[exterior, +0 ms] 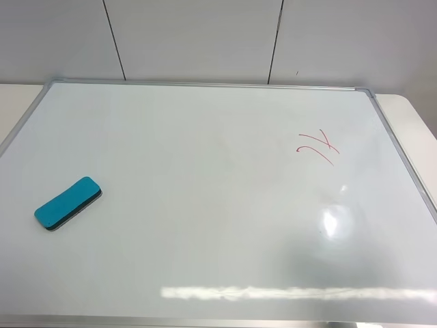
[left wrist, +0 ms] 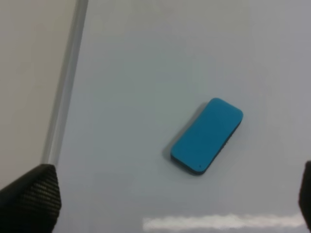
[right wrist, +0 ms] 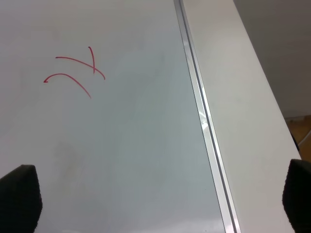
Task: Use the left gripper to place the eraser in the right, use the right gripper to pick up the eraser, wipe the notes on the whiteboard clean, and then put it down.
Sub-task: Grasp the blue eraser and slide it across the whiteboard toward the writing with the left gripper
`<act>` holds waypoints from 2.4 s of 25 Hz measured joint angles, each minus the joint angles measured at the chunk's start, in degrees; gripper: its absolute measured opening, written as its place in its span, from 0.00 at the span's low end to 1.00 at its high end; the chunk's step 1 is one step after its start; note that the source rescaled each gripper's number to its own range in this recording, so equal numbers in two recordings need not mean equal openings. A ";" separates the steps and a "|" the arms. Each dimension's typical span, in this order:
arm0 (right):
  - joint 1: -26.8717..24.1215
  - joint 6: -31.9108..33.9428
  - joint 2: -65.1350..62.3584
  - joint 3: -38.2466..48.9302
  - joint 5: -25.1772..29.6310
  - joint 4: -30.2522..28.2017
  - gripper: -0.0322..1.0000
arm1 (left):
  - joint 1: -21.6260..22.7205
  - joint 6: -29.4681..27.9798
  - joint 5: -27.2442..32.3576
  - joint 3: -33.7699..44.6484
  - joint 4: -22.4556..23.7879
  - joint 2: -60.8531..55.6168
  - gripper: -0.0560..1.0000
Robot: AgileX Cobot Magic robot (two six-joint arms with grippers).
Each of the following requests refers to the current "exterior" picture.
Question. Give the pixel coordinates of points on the teal whiteboard eraser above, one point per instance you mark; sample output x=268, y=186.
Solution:
x=59, y=210

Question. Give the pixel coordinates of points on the red marker scribble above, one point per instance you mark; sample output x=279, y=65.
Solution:
x=318, y=144

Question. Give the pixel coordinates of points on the white whiteboard with aluminium frame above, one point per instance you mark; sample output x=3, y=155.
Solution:
x=208, y=217

